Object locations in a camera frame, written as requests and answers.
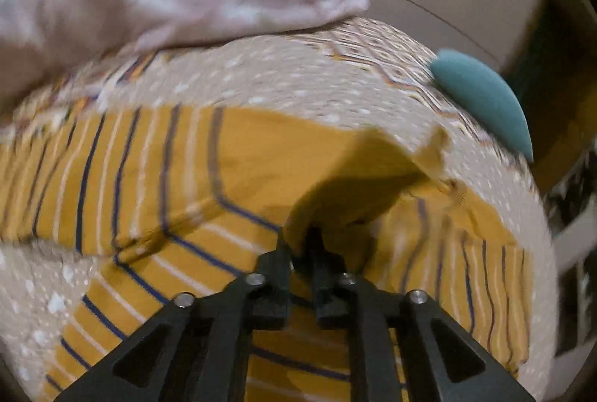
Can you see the teal cushion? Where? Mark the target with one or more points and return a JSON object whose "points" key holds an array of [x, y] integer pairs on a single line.
{"points": [[485, 96]]}

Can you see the mustard yellow striped sweater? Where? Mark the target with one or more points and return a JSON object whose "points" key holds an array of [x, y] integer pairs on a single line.
{"points": [[186, 199]]}

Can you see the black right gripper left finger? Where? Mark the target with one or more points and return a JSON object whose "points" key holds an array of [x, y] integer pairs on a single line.
{"points": [[195, 349]]}

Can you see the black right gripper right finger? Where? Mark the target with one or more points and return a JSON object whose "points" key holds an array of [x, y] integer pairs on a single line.
{"points": [[401, 347]]}

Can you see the beige dotted quilted bedspread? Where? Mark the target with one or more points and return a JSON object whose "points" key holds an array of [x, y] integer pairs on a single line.
{"points": [[503, 179]]}

